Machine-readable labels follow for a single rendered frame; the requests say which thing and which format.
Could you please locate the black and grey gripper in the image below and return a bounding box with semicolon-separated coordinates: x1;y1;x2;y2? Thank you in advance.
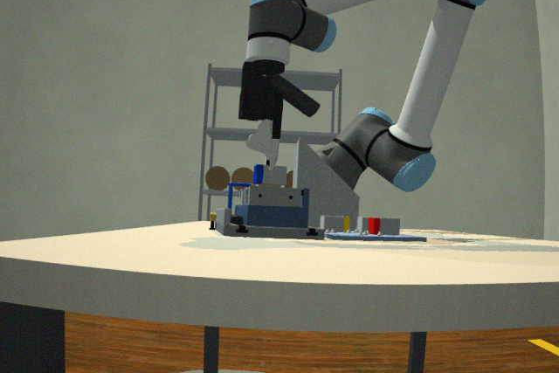
238;59;285;171

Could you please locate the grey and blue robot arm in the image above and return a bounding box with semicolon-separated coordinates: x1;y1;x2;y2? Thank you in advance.
246;0;486;192

